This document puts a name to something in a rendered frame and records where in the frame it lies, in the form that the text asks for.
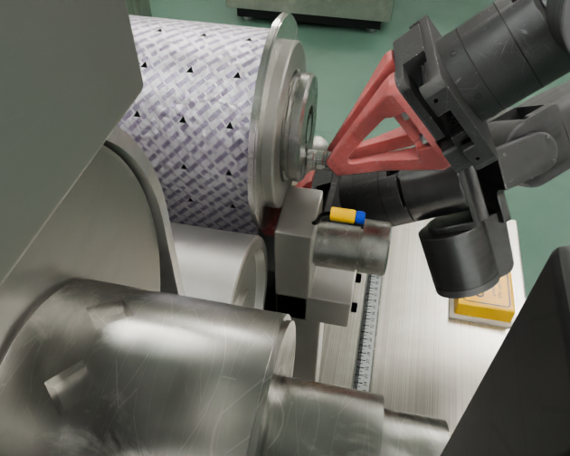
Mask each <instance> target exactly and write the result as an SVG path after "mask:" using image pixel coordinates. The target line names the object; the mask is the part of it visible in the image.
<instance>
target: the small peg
mask: <svg viewBox="0 0 570 456"><path fill-rule="evenodd" d="M331 152H332V151H325V150H321V149H319V150H316V149H313V148H309V150H308V151H307V155H306V163H305V164H306V168H316V169H320V170H322V169H326V170H327V171H332V170H331V169H330V168H329V167H328V165H327V164H326V160H327V158H328V156H329V155H330V154H331Z"/></svg>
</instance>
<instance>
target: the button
mask: <svg viewBox="0 0 570 456"><path fill-rule="evenodd" d="M454 312H455V314H460V315H465V316H471V317H476V318H486V319H492V320H497V321H503V322H508V323H509V322H510V321H511V319H513V317H514V315H515V313H516V311H515V301H514V293H513V284H512V275H511V272H510V273H509V274H507V275H505V276H503V277H501V278H500V279H499V282H498V283H497V285H495V286H494V287H493V288H492V289H490V290H487V291H485V292H483V293H481V294H479V295H476V296H472V297H468V298H462V299H454Z"/></svg>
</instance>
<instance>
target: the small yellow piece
mask: <svg viewBox="0 0 570 456"><path fill-rule="evenodd" d="M325 216H330V217H329V219H330V221H336V222H342V223H358V224H363V223H365V218H366V213H365V212H362V211H356V210H353V209H346V208H340V207H334V206H332V207H331V211H326V212H322V213H320V214H319V215H318V217H317V219H316V220H315V221H313V222H312V224H313V225H317V224H318V223H319V222H320V221H321V219H322V218H323V217H325Z"/></svg>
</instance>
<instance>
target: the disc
mask: <svg viewBox="0 0 570 456"><path fill-rule="evenodd" d="M287 40H298V41H299V30H298V26H297V23H296V20H295V18H294V17H293V15H292V14H291V13H287V12H283V13H281V14H280V15H279V16H278V17H277V18H276V19H275V21H274V22H273V24H272V26H271V29H270V31H269V34H268V37H267V39H266V43H265V45H264V48H263V52H262V56H261V62H260V66H259V70H258V75H257V80H256V84H255V90H254V95H253V102H252V114H251V123H250V133H249V145H248V168H247V178H248V197H249V206H250V211H251V215H252V220H253V222H254V224H255V225H256V226H257V228H259V229H262V230H266V229H267V228H269V227H270V226H271V225H272V223H273V221H274V220H275V218H276V216H277V213H278V211H279V209H280V208H275V207H269V206H268V205H266V203H265V200H264V196H263V190H262V179H261V155H262V140H263V130H264V121H265V114H266V107H267V101H268V96H269V90H270V85H271V78H272V74H273V70H274V67H275V63H276V61H277V58H278V55H279V52H280V48H281V46H282V45H283V44H284V43H285V41H287Z"/></svg>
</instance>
